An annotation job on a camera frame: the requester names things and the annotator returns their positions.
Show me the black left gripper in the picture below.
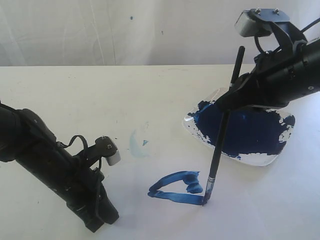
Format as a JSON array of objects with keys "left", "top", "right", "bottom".
[{"left": 50, "top": 147, "right": 119, "bottom": 233}]

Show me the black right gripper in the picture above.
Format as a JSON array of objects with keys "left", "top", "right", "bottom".
[{"left": 216, "top": 49, "right": 308, "bottom": 112}]

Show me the black paintbrush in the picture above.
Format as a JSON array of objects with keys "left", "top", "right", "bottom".
[{"left": 202, "top": 46, "right": 245, "bottom": 206}]

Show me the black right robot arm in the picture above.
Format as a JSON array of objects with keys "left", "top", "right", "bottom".
[{"left": 216, "top": 40, "right": 320, "bottom": 111}]

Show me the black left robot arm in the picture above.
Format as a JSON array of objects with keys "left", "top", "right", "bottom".
[{"left": 0, "top": 104, "right": 121, "bottom": 233}]

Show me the clear tray with blue paint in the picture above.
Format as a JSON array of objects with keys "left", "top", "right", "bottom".
[{"left": 182, "top": 88, "right": 296, "bottom": 167}]

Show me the white paper sheet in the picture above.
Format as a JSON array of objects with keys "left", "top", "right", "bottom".
[{"left": 102, "top": 158, "right": 303, "bottom": 240}]

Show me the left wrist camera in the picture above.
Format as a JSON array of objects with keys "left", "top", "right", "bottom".
[{"left": 77, "top": 136, "right": 121, "bottom": 167}]

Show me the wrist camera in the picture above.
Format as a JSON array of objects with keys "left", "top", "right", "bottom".
[
  {"left": 77, "top": 136, "right": 121, "bottom": 167},
  {"left": 234, "top": 8, "right": 308, "bottom": 52}
]

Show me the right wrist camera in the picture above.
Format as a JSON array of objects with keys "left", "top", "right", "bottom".
[{"left": 234, "top": 8, "right": 308, "bottom": 52}]

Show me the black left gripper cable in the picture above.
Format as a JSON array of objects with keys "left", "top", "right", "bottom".
[{"left": 56, "top": 134, "right": 103, "bottom": 173}]

